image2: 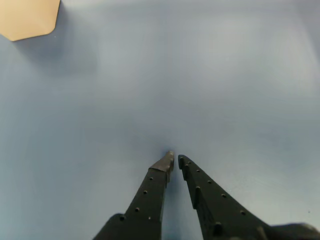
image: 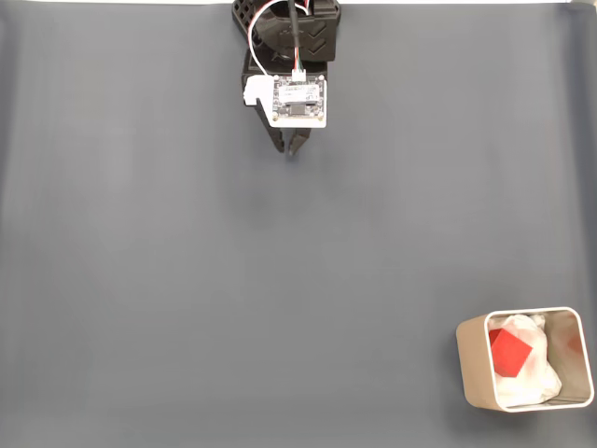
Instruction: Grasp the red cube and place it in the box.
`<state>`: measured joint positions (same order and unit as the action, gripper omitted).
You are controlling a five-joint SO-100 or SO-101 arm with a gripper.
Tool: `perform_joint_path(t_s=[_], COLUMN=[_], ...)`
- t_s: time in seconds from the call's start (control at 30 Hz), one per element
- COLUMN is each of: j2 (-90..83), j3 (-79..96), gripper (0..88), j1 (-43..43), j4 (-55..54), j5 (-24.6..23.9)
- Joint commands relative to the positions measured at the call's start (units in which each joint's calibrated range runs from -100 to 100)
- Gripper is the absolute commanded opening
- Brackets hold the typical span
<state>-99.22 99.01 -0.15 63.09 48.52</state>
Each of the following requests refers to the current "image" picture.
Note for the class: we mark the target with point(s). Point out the red cube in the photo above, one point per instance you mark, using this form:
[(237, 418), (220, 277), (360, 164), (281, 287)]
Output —
[(510, 352)]

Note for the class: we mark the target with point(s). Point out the dark table mat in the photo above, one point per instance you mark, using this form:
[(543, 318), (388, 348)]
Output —
[(280, 261)]

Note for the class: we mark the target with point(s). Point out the white crumpled paper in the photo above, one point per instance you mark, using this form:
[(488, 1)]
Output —
[(541, 373)]

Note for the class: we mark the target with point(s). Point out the camera board on white mount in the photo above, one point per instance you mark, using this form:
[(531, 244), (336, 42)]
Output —
[(298, 100)]

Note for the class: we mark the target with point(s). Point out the metal box with rounded corners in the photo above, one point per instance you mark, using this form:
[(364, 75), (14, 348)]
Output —
[(473, 364)]

